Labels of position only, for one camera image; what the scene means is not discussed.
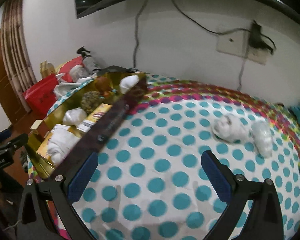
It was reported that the small yellow medicine box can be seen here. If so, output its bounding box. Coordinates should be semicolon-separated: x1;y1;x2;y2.
76;103;113;133

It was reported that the spray bottle with black trigger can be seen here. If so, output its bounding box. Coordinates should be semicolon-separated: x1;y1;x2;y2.
76;46;100;74

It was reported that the striped brown curtain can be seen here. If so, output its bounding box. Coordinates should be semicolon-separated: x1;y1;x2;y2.
1;0;38;113

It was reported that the shiny white plastic bag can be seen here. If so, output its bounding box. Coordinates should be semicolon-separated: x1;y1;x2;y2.
62;107;88;126

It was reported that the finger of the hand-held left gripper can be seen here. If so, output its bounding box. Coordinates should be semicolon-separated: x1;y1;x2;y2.
0;133;29;155
0;129;13;144

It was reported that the white cloth bundle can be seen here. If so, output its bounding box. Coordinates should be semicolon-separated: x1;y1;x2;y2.
119;75;140;94

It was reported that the translucent white plastic bag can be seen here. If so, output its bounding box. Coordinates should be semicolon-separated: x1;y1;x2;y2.
250;121;274;158

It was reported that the red box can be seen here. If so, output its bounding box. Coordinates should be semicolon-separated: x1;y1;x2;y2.
22;75;59;117

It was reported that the white wall outlet plate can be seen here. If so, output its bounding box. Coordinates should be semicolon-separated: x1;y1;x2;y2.
216;25;269;64

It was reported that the large yellow medicine box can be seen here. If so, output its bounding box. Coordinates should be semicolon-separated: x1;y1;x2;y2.
36;124;83;161

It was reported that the white rag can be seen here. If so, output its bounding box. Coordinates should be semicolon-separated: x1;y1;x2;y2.
52;72;90;98

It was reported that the brown plush toy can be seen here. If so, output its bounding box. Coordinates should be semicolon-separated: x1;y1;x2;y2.
95;76;120;98

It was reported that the wooden door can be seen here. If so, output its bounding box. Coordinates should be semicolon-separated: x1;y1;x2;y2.
0;29;28;130

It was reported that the polka dot blanket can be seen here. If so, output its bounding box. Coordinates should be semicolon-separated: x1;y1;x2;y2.
26;74;300;240

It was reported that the pale yellow packet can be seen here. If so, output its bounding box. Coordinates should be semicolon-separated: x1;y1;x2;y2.
39;60;57;79

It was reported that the black charger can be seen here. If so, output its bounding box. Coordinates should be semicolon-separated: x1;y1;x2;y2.
249;20;264;48

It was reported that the brown and gold gift box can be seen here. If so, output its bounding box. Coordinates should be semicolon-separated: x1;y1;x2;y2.
26;65;148;180

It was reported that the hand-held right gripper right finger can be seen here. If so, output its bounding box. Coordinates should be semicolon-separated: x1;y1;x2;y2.
201;150;284;240

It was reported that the white sock with grey print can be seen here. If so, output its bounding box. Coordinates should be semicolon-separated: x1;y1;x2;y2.
211;115;253;144

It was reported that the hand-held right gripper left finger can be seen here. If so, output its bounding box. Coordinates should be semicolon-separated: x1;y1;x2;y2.
16;151;99;240

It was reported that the grey hanging cable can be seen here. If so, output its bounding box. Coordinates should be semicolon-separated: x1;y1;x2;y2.
132;0;150;69

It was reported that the black plug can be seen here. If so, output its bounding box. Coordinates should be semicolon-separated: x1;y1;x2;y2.
260;34;277;55

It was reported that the black looping cable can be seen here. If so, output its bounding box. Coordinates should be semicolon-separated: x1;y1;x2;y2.
170;0;253;34

